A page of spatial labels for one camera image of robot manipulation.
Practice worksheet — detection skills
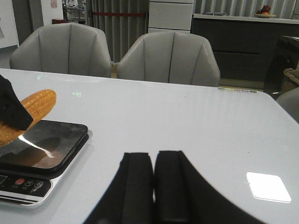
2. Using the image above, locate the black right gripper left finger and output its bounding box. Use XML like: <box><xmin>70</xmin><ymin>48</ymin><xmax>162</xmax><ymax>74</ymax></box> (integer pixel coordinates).
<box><xmin>84</xmin><ymin>153</ymin><xmax>153</xmax><ymax>224</ymax></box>

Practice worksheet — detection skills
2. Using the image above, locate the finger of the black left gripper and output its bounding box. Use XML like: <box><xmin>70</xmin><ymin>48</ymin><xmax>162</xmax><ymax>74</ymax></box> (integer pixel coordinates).
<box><xmin>0</xmin><ymin>76</ymin><xmax>33</xmax><ymax>131</ymax></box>

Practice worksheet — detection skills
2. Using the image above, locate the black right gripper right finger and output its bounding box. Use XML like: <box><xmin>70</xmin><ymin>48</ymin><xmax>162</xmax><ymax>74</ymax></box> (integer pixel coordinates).
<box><xmin>154</xmin><ymin>151</ymin><xmax>261</xmax><ymax>224</ymax></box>

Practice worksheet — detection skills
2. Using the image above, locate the orange corn cob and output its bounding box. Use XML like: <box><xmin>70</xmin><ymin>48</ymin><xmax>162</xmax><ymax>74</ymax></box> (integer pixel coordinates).
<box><xmin>0</xmin><ymin>89</ymin><xmax>57</xmax><ymax>146</ymax></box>

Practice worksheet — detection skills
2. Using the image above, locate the black silver kitchen scale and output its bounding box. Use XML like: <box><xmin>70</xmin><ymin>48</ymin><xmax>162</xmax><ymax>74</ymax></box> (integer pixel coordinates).
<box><xmin>0</xmin><ymin>120</ymin><xmax>89</xmax><ymax>208</ymax></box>

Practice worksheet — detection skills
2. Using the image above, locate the left grey upholstered chair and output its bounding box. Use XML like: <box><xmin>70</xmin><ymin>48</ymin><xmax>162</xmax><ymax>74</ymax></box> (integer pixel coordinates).
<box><xmin>10</xmin><ymin>23</ymin><xmax>112</xmax><ymax>77</ymax></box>

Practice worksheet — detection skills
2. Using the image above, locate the grey upholstered chair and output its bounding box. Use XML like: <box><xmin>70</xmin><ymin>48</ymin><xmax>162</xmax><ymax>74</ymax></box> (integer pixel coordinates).
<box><xmin>10</xmin><ymin>23</ymin><xmax>112</xmax><ymax>77</ymax></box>
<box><xmin>117</xmin><ymin>31</ymin><xmax>220</xmax><ymax>87</ymax></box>

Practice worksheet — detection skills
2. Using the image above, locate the red bin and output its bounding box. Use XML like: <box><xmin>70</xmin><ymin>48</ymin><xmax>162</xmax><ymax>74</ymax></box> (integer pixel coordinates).
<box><xmin>52</xmin><ymin>19</ymin><xmax>66</xmax><ymax>24</ymax></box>

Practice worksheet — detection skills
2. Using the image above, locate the red barrier tape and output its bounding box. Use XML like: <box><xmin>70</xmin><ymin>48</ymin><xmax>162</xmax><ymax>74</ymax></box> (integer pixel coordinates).
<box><xmin>92</xmin><ymin>12</ymin><xmax>146</xmax><ymax>17</ymax></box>

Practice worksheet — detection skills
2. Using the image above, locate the right grey upholstered chair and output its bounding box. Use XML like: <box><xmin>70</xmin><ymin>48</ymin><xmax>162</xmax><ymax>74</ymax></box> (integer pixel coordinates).
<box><xmin>117</xmin><ymin>31</ymin><xmax>220</xmax><ymax>87</ymax></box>

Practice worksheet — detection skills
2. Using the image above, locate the dark counter with white top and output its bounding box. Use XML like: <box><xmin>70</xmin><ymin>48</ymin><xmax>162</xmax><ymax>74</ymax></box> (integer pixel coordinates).
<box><xmin>192</xmin><ymin>14</ymin><xmax>299</xmax><ymax>82</ymax></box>

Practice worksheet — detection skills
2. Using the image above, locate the white drawer cabinet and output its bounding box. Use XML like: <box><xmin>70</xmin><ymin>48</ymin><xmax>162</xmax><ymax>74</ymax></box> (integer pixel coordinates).
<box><xmin>148</xmin><ymin>0</ymin><xmax>194</xmax><ymax>33</ymax></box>

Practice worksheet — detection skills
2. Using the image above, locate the fruit bowl on counter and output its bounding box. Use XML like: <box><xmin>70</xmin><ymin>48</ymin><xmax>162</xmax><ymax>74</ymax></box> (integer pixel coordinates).
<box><xmin>254</xmin><ymin>5</ymin><xmax>276</xmax><ymax>19</ymax></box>

